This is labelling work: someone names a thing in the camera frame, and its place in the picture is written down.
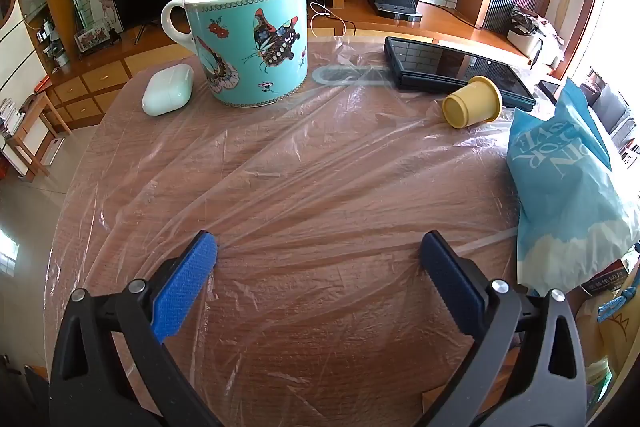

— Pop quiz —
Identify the grey sofa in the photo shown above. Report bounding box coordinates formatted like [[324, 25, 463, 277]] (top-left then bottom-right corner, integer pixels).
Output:
[[590, 67, 640, 148]]

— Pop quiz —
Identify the giraffe picture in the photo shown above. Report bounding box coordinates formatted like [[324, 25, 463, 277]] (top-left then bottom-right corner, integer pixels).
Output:
[[89, 0, 123, 32]]

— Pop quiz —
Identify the stack of books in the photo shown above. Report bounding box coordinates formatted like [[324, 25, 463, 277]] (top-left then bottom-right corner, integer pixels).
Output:
[[0, 99, 23, 138]]

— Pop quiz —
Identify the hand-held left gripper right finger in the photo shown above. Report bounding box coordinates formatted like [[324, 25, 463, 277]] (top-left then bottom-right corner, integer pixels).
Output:
[[412, 230, 587, 427]]

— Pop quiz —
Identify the turquoise butterfly mug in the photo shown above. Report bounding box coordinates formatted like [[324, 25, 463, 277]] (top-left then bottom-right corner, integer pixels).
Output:
[[161, 0, 309, 108]]

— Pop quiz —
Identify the yellow coffee capsule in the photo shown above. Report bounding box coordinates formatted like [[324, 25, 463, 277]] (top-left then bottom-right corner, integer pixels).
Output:
[[442, 76, 503, 129]]

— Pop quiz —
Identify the grey and white bag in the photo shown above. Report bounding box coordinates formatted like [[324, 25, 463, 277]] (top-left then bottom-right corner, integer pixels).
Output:
[[507, 4, 563, 68]]

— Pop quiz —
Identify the white cable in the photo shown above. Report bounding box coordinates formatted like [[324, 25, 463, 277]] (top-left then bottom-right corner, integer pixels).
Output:
[[309, 2, 356, 32]]

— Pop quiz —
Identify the tablet in black case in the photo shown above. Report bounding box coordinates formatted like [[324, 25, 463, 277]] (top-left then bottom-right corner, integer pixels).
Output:
[[383, 36, 537, 110]]

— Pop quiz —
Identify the yellow packet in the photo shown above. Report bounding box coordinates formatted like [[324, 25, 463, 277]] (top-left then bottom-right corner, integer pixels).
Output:
[[575, 267, 640, 403]]

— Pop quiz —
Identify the small wooden side table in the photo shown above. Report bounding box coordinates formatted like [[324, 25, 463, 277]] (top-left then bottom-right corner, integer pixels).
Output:
[[5, 93, 58, 180]]

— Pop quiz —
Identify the thin black device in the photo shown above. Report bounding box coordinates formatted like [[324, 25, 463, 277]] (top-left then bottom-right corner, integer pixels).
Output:
[[537, 79, 568, 105]]

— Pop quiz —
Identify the blue paper bag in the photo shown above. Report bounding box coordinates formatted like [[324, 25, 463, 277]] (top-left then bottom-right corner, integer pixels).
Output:
[[506, 78, 640, 295]]

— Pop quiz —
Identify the floral picture frame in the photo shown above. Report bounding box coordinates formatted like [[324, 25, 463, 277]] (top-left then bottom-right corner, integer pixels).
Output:
[[74, 23, 112, 54]]

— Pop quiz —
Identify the white earbuds case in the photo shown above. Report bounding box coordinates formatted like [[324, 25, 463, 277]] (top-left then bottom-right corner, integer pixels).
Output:
[[141, 64, 195, 116]]

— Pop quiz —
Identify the wooden television cabinet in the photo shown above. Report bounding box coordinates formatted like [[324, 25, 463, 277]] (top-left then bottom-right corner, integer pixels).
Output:
[[37, 0, 566, 132]]

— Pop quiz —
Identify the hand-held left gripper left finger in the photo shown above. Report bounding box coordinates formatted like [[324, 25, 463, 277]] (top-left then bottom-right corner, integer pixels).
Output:
[[48, 230, 223, 427]]

